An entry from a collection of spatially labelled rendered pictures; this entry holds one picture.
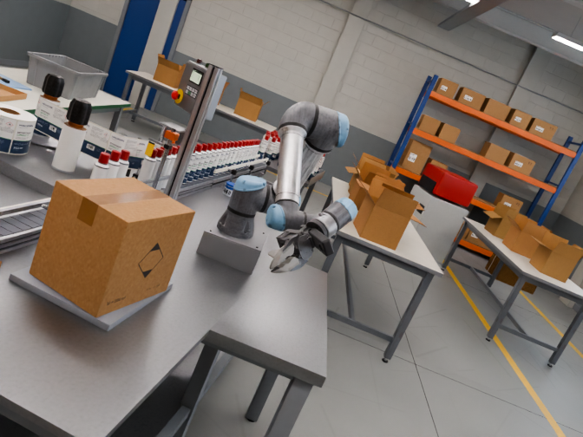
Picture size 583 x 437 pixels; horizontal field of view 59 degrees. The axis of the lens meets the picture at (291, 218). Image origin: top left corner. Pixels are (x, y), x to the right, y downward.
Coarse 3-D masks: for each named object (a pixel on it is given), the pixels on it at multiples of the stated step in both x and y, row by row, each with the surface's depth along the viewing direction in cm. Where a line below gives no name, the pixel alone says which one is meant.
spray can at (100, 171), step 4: (100, 156) 180; (104, 156) 179; (108, 156) 180; (100, 160) 180; (104, 160) 180; (96, 164) 180; (100, 164) 180; (104, 164) 181; (96, 168) 180; (100, 168) 180; (104, 168) 180; (108, 168) 182; (92, 172) 181; (96, 172) 180; (100, 172) 180; (104, 172) 181; (92, 176) 181; (96, 176) 180; (100, 176) 181; (104, 176) 182
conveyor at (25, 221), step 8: (192, 184) 267; (16, 216) 156; (24, 216) 158; (32, 216) 160; (40, 216) 162; (0, 224) 147; (8, 224) 149; (16, 224) 151; (24, 224) 154; (32, 224) 155; (40, 224) 157; (0, 232) 143; (8, 232) 145; (16, 232) 147
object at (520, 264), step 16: (464, 224) 688; (480, 224) 686; (496, 240) 601; (448, 256) 699; (512, 256) 538; (480, 272) 702; (496, 272) 699; (528, 272) 484; (544, 288) 487; (560, 288) 481; (576, 288) 510; (496, 320) 499; (512, 320) 540; (576, 320) 492; (528, 336) 500; (560, 352) 500
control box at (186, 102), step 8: (192, 64) 208; (184, 72) 212; (184, 80) 211; (224, 80) 207; (184, 88) 210; (216, 88) 206; (184, 96) 210; (216, 96) 208; (176, 104) 214; (184, 104) 209; (192, 104) 205; (216, 104) 210; (208, 112) 209; (208, 120) 211
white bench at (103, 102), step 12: (0, 72) 373; (12, 72) 390; (24, 72) 408; (24, 84) 367; (36, 96) 347; (96, 96) 434; (108, 96) 457; (24, 108) 306; (96, 108) 401; (108, 108) 437; (120, 108) 461
